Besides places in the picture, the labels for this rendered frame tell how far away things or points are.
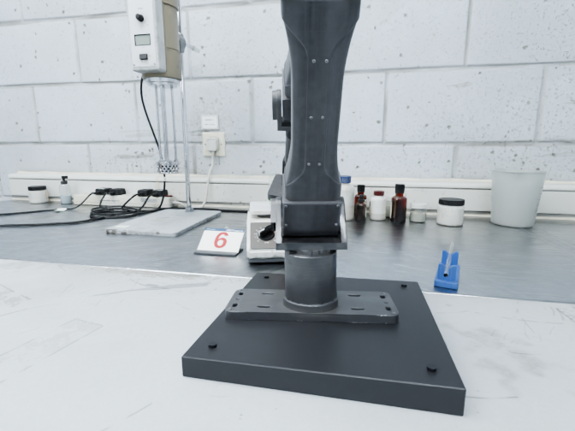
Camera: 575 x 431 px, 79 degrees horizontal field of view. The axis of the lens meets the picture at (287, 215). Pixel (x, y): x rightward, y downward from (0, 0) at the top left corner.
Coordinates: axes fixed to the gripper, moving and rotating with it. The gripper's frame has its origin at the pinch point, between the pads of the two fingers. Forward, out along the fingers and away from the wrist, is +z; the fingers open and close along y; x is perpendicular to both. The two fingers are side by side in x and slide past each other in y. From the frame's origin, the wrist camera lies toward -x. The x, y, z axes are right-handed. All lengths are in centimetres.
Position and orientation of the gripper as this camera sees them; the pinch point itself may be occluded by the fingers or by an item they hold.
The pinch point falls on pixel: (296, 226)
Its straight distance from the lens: 67.6
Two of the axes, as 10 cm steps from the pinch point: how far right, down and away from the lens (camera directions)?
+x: -2.1, 6.3, -7.5
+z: -0.5, 7.5, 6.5
